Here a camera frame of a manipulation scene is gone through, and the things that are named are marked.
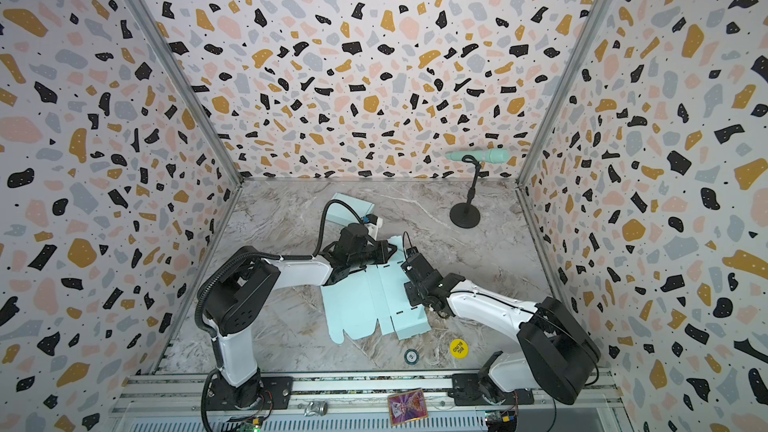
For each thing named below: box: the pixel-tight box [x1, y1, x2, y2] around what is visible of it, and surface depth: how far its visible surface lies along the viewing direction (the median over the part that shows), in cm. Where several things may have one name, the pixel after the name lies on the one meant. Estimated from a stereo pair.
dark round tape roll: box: [404, 348, 420, 365], surface depth 81 cm
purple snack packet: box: [388, 389, 428, 426], surface depth 72 cm
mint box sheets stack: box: [321, 236, 432, 344], surface depth 89 cm
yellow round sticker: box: [449, 338, 469, 359], surface depth 83 cm
